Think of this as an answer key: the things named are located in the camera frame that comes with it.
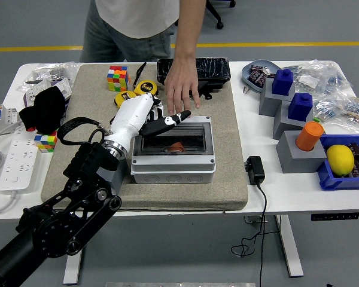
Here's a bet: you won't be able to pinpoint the grey holder block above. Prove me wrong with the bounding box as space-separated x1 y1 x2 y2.
272 100 315 141
276 130 328 174
258 77 296 117

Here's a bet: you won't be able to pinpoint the black cloth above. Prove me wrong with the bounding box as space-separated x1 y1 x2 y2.
19 86 67 135

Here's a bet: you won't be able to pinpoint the grey block with round hole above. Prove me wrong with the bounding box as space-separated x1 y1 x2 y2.
95 158 129 197

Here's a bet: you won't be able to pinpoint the black adapter cord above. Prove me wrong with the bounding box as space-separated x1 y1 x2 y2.
230 182 281 287

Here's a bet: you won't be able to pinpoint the white table leg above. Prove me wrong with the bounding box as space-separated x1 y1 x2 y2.
275 215 305 278
62 249 86 285

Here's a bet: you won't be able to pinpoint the yellow lemon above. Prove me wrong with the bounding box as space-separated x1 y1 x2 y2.
325 144 355 176

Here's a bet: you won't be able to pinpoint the black tweezers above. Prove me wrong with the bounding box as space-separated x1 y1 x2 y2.
133 62 147 90

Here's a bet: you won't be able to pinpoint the clear bag white parts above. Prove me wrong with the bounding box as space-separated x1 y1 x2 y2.
290 59 327 92

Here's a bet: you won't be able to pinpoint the black table control panel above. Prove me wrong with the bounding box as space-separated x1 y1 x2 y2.
311 212 359 222

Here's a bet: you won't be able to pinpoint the white switch panel package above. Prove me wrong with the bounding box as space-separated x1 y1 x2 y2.
23 78 73 108

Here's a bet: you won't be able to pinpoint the yellow tape measure black strap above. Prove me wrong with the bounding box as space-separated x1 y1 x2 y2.
109 90 138 126

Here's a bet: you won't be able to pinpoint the grey-brown fabric mat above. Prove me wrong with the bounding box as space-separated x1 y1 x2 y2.
40 63 249 212

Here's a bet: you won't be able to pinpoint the clear bag blue resistors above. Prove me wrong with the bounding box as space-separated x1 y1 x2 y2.
317 63 353 96

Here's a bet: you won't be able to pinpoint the blue plastic block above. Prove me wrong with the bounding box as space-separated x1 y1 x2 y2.
287 92 314 123
271 68 294 97

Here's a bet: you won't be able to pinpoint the clear bag mixed resistors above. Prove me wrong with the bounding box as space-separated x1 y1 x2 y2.
312 90 359 134

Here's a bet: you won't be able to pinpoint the blue-grey oval dish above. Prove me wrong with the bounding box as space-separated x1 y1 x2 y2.
241 59 284 90

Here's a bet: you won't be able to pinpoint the colourful puzzle cube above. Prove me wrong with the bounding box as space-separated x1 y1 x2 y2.
107 65 130 93
34 129 60 154

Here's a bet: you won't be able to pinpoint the dark wrapped candy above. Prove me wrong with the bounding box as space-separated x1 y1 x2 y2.
250 65 272 75
247 71 269 89

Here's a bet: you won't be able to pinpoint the metal table bracket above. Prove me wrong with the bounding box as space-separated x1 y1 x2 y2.
244 215 269 224

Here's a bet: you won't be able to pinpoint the white circuit breaker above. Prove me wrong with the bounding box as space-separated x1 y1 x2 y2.
0 103 21 126

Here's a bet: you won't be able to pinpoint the yellow tape measure 5m print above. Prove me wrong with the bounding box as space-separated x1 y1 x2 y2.
133 80 160 99

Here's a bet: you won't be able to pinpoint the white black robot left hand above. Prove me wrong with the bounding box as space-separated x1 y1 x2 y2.
107 92 192 150

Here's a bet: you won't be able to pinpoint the black rectangular case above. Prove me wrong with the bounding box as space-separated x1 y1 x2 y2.
156 57 231 100

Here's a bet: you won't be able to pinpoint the person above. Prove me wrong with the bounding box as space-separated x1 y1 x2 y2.
79 0 180 63

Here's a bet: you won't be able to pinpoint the black office chair base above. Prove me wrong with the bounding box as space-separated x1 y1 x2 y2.
175 0 236 30

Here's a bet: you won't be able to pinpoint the clear bags small parts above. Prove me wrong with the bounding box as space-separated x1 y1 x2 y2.
23 61 81 90

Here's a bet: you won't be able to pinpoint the grey junction box clear lid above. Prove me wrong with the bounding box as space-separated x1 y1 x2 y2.
130 115 218 185

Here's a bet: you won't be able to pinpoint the black power adapter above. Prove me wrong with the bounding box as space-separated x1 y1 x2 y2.
244 155 266 186

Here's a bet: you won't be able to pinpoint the white power strip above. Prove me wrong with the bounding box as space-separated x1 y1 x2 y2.
0 130 40 192

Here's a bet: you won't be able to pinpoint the blue plastic bin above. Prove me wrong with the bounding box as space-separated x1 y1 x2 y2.
316 133 359 192

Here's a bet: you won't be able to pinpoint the person's left hand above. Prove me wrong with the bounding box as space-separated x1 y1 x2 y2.
163 57 202 115

